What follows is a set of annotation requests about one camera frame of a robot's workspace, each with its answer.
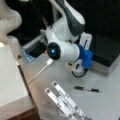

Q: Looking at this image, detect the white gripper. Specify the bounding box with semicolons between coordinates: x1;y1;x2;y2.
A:
65;32;92;78

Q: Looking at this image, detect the black pen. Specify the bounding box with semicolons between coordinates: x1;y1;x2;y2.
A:
74;86;101;93

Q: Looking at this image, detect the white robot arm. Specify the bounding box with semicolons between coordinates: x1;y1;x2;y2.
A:
46;0;93;78

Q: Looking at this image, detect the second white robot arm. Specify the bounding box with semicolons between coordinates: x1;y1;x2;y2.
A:
0;0;23;64

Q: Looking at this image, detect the black lidded box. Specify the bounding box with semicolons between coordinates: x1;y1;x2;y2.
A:
90;34;120;76

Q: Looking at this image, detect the lower metal ruler strip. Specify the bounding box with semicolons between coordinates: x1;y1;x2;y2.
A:
41;99;68;120

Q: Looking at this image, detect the grey metal tray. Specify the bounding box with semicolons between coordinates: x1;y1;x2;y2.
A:
22;34;47;53

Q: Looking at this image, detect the blue striped object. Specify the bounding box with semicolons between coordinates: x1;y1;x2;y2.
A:
22;49;35;63

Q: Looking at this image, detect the white foam block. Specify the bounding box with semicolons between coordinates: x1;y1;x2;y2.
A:
0;42;29;108

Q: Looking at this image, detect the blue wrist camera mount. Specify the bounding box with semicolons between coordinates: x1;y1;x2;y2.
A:
78;45;93;69

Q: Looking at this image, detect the white cable with adapter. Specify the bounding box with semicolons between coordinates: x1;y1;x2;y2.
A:
26;58;54;84

